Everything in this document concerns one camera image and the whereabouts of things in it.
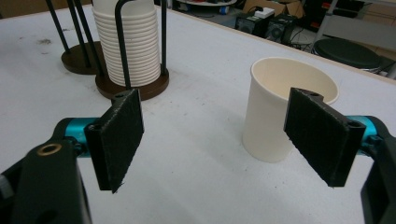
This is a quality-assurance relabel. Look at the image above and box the stack of white paper cups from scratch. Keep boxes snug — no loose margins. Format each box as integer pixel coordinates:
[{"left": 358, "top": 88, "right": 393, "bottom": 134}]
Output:
[{"left": 92, "top": 0, "right": 162, "bottom": 88}]

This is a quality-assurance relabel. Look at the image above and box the white metal stand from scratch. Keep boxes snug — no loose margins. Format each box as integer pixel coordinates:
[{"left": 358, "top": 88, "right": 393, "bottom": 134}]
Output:
[{"left": 310, "top": 0, "right": 396, "bottom": 52}]

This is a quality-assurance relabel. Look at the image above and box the white paper cup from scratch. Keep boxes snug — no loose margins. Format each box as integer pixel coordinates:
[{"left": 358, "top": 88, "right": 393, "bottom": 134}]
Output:
[{"left": 241, "top": 56, "right": 340, "bottom": 164}]

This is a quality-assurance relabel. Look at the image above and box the black computer tower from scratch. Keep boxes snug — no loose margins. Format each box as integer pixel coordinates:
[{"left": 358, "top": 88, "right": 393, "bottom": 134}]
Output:
[
  {"left": 233, "top": 12, "right": 273, "bottom": 39},
  {"left": 266, "top": 13, "right": 297, "bottom": 45}
]

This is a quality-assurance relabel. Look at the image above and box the white box on computer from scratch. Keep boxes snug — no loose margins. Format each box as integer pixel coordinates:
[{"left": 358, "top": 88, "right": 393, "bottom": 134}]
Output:
[{"left": 253, "top": 6, "right": 276, "bottom": 20}]

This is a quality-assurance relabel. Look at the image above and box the white round table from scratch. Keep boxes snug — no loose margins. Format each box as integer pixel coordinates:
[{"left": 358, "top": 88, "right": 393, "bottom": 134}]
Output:
[{"left": 177, "top": 0, "right": 238, "bottom": 7}]

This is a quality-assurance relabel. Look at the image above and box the brown cup holder rack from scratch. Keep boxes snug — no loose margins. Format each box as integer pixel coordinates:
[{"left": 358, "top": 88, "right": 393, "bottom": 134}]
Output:
[{"left": 45, "top": 0, "right": 171, "bottom": 102}]

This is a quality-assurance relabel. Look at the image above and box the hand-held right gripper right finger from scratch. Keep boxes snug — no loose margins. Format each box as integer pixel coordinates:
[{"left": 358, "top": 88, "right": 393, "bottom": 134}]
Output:
[{"left": 283, "top": 87, "right": 378, "bottom": 189}]

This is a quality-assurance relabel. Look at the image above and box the white foam mat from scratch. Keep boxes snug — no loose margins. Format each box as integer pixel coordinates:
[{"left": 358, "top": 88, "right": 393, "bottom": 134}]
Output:
[{"left": 0, "top": 4, "right": 396, "bottom": 224}]

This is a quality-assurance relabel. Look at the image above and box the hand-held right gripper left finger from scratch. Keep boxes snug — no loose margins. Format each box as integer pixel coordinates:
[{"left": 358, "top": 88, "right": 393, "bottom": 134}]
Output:
[{"left": 63, "top": 88, "right": 146, "bottom": 194}]

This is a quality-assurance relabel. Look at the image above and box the open cardboard box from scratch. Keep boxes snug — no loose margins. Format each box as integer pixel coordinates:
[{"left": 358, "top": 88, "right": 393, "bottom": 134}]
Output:
[{"left": 242, "top": 0, "right": 306, "bottom": 21}]

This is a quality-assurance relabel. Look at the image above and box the black round stool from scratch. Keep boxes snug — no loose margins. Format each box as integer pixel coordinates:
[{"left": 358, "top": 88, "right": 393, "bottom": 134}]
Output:
[{"left": 312, "top": 37, "right": 383, "bottom": 71}]

